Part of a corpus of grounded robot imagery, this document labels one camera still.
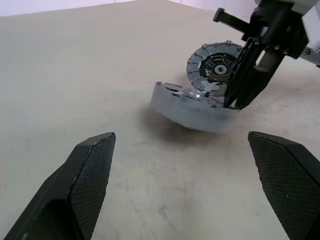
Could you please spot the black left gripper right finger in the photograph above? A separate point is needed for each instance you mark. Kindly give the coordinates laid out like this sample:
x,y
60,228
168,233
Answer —
x,y
292,185

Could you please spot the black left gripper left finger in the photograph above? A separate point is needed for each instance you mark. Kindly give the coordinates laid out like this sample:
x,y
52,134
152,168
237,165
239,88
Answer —
x,y
75,190

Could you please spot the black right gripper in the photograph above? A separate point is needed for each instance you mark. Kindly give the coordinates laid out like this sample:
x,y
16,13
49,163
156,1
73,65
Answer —
x,y
280,30

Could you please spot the grey round motor housing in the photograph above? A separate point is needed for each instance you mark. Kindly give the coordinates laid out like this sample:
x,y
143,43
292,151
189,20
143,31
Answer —
x,y
190,115

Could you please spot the grey round lid with coils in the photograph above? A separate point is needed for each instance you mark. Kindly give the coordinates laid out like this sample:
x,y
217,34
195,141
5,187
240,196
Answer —
x,y
197,62

